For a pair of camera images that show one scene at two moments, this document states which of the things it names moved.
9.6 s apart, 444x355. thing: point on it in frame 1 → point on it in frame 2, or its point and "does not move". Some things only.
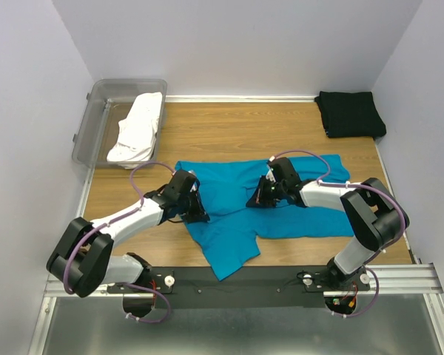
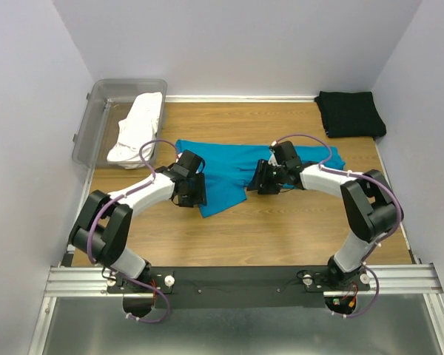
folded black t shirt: (350, 115) does not move
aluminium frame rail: (406, 280) does not move
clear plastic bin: (109, 101) does not move
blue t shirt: (229, 237) → (229, 167)
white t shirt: (137, 134) does not move
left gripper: (200, 214) → (200, 196)
